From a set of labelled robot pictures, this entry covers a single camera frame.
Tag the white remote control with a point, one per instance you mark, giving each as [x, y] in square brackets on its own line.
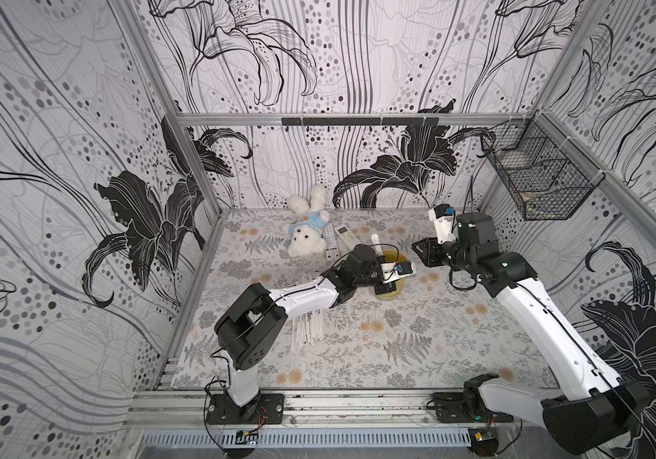
[332, 250]

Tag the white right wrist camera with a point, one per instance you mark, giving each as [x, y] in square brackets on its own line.
[443, 218]

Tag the yellow plastic cup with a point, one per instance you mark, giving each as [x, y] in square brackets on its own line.
[389, 291]

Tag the white teddy bear blue shirt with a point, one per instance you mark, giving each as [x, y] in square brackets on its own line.
[312, 216]

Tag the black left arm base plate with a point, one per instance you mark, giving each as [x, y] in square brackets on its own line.
[265, 409]

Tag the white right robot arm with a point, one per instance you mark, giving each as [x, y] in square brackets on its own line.
[593, 404]

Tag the black wire basket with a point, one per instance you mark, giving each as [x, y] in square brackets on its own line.
[537, 168]

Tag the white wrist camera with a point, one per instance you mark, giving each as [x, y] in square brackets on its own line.
[443, 218]
[397, 270]

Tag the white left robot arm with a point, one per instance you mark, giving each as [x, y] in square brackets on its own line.
[247, 331]

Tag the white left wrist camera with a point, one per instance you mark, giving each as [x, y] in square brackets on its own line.
[397, 270]

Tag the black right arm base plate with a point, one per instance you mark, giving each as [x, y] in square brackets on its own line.
[457, 407]

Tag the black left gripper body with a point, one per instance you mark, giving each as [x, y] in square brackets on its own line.
[379, 287]

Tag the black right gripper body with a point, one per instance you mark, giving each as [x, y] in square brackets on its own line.
[425, 252]

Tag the white remote with screen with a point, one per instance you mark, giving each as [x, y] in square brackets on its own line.
[346, 235]

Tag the grey slotted cable duct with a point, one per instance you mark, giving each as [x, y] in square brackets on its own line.
[311, 438]

